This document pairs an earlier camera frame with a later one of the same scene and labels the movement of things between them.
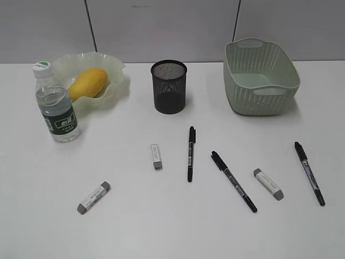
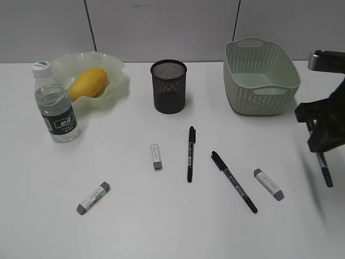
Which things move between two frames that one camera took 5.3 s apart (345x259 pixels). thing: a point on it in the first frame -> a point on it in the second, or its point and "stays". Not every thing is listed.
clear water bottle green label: (54, 97) stays
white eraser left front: (103, 189) stays
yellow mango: (90, 82) stays
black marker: (311, 174) -> (323, 165)
